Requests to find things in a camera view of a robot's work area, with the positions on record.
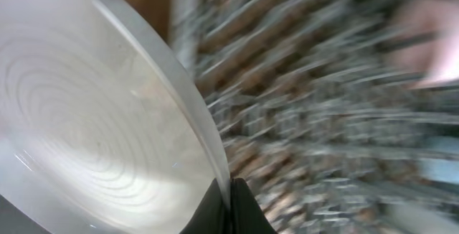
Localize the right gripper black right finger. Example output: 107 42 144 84
230 178 277 234

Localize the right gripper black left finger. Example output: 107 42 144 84
180 179 228 234

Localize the grey plate with food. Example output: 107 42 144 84
1 0 230 233

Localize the light blue cup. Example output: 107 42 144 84
417 136 459 187

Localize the pink bowl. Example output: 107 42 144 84
384 0 458 88

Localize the grey plastic dishwasher rack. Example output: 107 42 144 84
171 0 458 233

